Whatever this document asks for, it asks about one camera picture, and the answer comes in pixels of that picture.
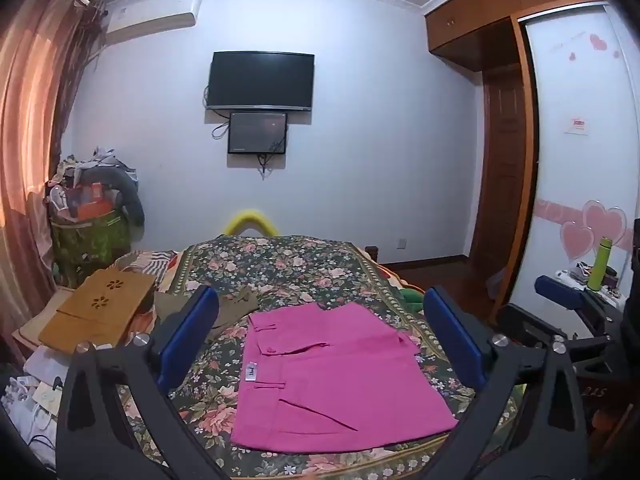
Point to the wooden lap board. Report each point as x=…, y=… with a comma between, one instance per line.
x=95, y=320

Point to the grey plastic bag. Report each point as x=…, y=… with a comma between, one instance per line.
x=497, y=285

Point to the striped cloth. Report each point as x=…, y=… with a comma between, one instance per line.
x=150, y=262

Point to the small black wall monitor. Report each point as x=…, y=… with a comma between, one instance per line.
x=257, y=132

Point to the floral bed blanket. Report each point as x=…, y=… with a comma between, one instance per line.
x=300, y=270

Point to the wooden overhead cabinet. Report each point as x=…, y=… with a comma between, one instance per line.
x=470, y=15

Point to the pink pants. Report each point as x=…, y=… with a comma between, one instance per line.
x=340, y=375

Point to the olive green garment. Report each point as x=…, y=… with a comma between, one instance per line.
x=235, y=307

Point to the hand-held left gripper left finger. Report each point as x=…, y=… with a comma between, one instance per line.
x=197, y=325

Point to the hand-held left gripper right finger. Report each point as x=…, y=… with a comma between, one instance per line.
x=452, y=340

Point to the white air conditioner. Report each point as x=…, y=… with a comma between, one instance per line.
x=155, y=12

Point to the green cloth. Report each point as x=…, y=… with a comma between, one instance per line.
x=412, y=300

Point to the red white door sticker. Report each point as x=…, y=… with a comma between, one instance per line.
x=577, y=126

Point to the green bag of clothes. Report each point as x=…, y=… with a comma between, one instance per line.
x=92, y=240

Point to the yellow curved cushion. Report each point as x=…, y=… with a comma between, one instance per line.
x=250, y=216

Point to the pile of white papers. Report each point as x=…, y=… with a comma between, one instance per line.
x=35, y=385

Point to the white wall socket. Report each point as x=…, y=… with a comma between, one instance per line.
x=401, y=244

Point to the black wall television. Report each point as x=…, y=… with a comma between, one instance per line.
x=260, y=80

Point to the pink curtain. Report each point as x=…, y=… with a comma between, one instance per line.
x=30, y=135

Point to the green bottle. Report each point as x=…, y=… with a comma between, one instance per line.
x=599, y=262

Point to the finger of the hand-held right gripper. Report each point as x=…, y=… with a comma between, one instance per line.
x=557, y=287
x=530, y=320

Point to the white side table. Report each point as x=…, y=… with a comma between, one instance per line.
x=565, y=276

